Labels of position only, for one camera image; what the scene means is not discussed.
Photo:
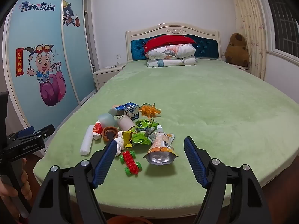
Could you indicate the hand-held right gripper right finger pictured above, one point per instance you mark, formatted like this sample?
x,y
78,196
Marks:
x,y
195,161

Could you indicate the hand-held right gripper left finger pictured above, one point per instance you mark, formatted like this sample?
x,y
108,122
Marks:
x,y
105,161

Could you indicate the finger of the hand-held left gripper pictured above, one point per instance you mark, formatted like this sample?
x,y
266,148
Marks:
x,y
45,130
25,131

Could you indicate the white tissue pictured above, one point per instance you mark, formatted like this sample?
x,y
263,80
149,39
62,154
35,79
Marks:
x,y
120,144

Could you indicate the red and green toy car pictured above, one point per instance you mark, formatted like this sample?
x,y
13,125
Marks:
x,y
130,162

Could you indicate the white foam roll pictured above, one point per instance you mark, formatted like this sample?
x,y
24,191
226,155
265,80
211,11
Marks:
x,y
86,141

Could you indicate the yellow wrapper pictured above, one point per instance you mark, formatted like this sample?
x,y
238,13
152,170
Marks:
x,y
127,138

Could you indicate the red and white wrapper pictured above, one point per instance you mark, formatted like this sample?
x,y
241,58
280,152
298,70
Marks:
x,y
98,130

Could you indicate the orange drink pouch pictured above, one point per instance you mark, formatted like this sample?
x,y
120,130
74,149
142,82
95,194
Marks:
x,y
161,147

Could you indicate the green snack packet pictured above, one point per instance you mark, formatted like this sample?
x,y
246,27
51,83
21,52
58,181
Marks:
x,y
140,137

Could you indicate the person's left hand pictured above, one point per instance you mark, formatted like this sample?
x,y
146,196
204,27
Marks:
x,y
25,179

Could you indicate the light blue plastic cup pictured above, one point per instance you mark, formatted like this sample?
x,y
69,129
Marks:
x,y
106,119

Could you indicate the blue snack packet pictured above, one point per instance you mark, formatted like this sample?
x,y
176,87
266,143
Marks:
x,y
127,108

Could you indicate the green bed blanket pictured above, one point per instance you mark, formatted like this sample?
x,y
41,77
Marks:
x,y
186,102

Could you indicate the orange snack packet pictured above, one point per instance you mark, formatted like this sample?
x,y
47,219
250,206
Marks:
x,y
149,110

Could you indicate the cartoon wardrobe doors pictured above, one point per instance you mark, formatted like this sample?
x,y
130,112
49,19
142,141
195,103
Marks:
x,y
46,51

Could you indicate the cream nightstand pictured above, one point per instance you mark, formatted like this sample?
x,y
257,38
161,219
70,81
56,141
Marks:
x,y
105,77

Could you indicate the folded floral quilt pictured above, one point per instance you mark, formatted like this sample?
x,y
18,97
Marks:
x,y
172,62

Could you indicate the white patterned pillow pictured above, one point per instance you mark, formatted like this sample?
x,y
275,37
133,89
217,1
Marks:
x,y
172,51

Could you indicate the cream headboard with blue padding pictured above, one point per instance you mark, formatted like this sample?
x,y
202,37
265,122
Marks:
x,y
208,46

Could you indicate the brown plush bear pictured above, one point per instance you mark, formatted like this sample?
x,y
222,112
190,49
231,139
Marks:
x,y
237,51

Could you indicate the red pillow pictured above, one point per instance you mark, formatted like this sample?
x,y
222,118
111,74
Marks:
x,y
168,40

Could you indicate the cream floral curtain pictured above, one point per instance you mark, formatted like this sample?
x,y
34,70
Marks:
x,y
250,28

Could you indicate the window with grille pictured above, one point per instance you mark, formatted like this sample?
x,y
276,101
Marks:
x,y
285,23

